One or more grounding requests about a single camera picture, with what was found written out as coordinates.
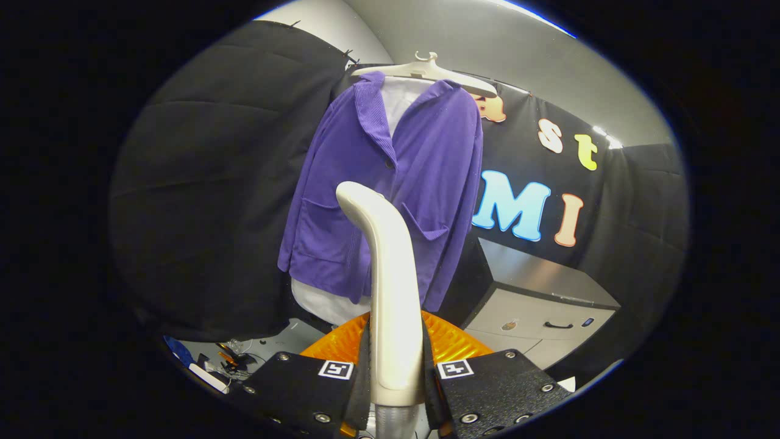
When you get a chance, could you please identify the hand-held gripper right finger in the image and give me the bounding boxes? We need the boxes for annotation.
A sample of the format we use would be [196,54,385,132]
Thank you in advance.
[420,311,573,439]

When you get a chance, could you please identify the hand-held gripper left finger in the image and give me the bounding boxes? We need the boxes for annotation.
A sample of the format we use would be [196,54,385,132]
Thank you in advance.
[241,311,372,439]

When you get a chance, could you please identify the white garment steamer head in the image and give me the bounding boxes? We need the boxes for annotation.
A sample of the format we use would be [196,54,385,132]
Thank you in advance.
[336,181,427,407]

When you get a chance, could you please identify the purple jacket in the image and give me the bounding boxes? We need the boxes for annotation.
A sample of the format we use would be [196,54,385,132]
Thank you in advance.
[277,71,484,313]

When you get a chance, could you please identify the white power strip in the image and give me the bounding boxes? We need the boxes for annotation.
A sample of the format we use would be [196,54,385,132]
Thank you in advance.
[189,363,230,394]

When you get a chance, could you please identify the grey cabinet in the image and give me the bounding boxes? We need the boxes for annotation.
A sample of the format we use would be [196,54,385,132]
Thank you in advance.
[460,238,621,371]

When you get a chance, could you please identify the blue object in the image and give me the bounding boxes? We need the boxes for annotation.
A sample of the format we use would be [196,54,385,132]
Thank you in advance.
[165,335,196,367]

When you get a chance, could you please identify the ceiling light panel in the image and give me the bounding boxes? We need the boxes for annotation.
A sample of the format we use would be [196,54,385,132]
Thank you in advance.
[594,126,623,150]

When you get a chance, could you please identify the white plastic hanger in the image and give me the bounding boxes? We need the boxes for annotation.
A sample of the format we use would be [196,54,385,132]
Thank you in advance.
[352,51,498,99]

